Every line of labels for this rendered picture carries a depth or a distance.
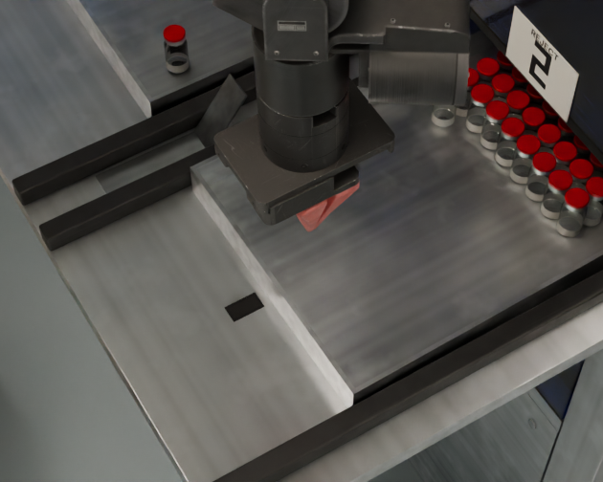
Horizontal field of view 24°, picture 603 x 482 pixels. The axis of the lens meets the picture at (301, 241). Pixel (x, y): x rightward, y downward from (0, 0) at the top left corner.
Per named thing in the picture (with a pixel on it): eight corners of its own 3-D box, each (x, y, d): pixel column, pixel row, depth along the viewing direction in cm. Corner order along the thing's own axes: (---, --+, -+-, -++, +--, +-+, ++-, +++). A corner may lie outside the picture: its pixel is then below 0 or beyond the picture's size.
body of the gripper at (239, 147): (397, 155, 91) (401, 82, 85) (261, 223, 88) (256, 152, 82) (345, 89, 94) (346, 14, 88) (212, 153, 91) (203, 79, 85)
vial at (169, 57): (182, 53, 132) (179, 22, 129) (193, 68, 131) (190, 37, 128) (162, 62, 132) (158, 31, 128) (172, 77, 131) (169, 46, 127)
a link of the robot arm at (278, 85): (254, -22, 82) (247, 52, 79) (371, -20, 81) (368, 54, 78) (259, 55, 87) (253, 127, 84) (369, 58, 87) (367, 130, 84)
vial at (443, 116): (445, 105, 129) (450, 73, 125) (459, 121, 128) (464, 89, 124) (426, 115, 128) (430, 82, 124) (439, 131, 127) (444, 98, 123)
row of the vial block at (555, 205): (465, 96, 129) (470, 62, 126) (586, 230, 121) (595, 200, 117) (446, 105, 129) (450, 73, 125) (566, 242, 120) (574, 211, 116)
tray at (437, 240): (502, 39, 134) (506, 13, 131) (680, 230, 121) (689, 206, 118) (192, 190, 124) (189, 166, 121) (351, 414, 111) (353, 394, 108)
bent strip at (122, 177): (234, 115, 128) (231, 73, 123) (249, 137, 127) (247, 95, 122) (95, 177, 124) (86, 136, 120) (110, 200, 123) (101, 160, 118)
